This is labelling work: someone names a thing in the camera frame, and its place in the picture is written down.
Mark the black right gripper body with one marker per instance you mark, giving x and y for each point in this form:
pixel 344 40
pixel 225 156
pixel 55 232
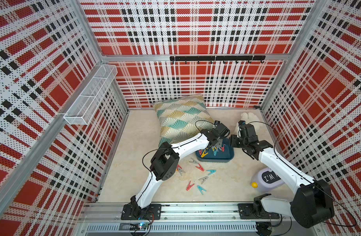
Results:
pixel 238 142

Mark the grey clothespin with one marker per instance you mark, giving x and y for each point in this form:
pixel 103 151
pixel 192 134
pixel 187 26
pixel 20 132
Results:
pixel 180 170
pixel 193 161
pixel 203 179

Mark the yellow clothespin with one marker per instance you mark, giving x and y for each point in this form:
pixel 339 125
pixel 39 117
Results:
pixel 204 153

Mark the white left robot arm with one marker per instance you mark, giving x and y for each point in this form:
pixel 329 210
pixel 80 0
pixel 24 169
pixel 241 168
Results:
pixel 165 162

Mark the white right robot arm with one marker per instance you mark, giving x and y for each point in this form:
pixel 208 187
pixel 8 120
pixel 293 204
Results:
pixel 312 203

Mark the teal plastic storage box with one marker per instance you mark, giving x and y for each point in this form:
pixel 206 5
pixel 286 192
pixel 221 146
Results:
pixel 222 157

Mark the white plush teddy bear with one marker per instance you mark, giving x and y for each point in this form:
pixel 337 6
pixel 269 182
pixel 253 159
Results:
pixel 250 117

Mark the teal yellow patterned pillow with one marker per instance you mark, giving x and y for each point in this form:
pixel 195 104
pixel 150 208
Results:
pixel 182 118

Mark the green circuit board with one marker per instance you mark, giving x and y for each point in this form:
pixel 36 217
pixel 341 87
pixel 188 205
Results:
pixel 138 226

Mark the black wall hook rail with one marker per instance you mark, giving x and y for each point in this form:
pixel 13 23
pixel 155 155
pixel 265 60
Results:
pixel 249 58

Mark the white wire mesh shelf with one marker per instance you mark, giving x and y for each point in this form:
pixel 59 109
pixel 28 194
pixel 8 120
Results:
pixel 84 107

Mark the metal base rail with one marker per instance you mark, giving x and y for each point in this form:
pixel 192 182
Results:
pixel 181 217

